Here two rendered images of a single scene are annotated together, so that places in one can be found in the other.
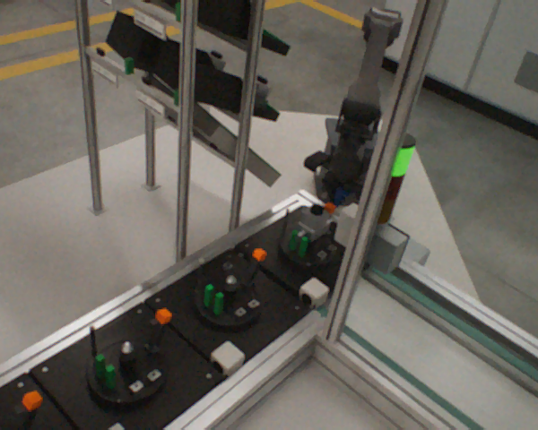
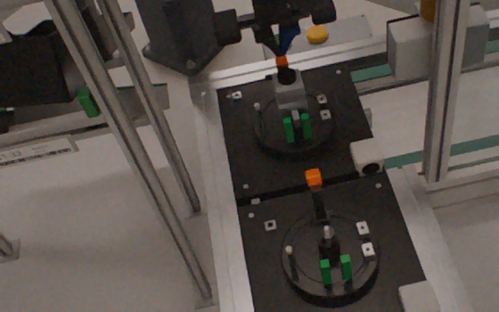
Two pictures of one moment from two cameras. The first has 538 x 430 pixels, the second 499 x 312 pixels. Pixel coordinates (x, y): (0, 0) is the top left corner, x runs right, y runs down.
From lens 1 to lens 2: 60 cm
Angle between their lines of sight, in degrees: 31
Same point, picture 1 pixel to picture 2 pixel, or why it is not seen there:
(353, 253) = (446, 73)
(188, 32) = not seen: outside the picture
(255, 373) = (446, 281)
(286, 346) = (421, 227)
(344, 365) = (469, 184)
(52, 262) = not seen: outside the picture
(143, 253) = not seen: outside the picture
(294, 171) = (120, 71)
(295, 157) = not seen: hidden behind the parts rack
